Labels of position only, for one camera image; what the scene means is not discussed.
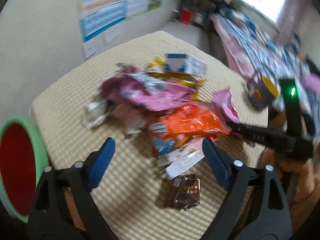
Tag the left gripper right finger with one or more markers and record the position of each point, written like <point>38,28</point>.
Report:
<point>255,206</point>

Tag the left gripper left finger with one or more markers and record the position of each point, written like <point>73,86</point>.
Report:
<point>63,207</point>

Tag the pink plastic wrapper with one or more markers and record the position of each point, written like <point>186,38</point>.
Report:
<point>223,101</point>

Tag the brown chocolate wrapper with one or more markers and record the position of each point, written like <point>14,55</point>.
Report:
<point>184,193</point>

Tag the orange snack bag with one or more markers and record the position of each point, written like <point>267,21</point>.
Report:
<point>190,119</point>

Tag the pink strawberry box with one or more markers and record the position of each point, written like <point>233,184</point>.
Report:
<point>179,161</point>

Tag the white paper cup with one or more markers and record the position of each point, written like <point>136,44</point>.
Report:
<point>96,112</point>

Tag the small yellow foil wrapper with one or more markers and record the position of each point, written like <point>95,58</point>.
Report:
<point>180,78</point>

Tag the white blue milk carton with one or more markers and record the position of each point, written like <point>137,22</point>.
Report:
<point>185,64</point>

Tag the purple pink snack bag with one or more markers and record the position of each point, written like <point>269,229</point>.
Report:
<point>139,89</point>

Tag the yellow medicine box wrapper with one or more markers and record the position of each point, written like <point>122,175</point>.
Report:
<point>156,66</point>

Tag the white red paper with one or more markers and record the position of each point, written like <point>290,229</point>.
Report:
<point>126,68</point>

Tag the green red trash bin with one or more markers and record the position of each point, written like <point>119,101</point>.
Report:
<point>23,159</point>

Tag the right hand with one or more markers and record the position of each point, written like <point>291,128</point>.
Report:
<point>306,193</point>

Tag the dark cup yellow lid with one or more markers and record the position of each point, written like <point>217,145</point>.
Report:
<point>261,92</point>

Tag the bed with plaid quilt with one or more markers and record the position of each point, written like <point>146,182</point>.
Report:
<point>253,54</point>

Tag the red bucket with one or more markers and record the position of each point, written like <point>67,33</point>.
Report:
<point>186,16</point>

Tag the dark shelf desk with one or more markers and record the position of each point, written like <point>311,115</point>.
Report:
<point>202,10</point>

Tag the white wall outlet plate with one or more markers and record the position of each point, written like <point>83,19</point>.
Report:
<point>90,49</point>

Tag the pinyin wall poster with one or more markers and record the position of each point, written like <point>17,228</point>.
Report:
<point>98,15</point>

